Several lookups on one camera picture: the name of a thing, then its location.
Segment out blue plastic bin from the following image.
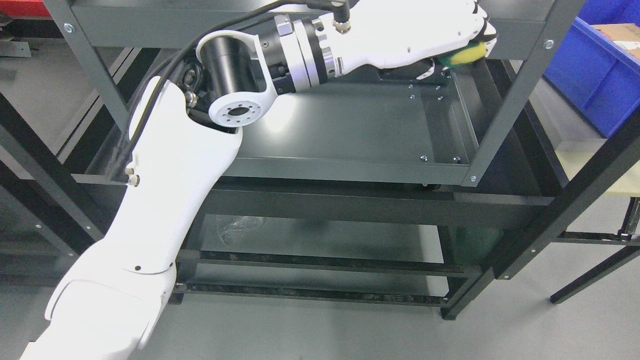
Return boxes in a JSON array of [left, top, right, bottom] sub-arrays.
[[544, 0, 640, 138]]

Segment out grey metal shelving unit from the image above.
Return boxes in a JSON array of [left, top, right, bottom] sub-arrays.
[[45, 0, 584, 196]]

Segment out dark metal shelf rack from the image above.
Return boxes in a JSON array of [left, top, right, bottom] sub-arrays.
[[0, 45, 640, 321]]

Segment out green yellow sponge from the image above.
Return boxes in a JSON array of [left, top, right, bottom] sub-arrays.
[[436, 41, 489, 69]]

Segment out clear plastic bag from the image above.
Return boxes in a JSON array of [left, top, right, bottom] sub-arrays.
[[215, 214, 265, 246]]

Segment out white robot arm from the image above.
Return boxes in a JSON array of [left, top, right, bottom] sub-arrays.
[[22, 74, 278, 360]]

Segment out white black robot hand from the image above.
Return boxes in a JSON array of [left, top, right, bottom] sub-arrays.
[[318, 0, 498, 80]]

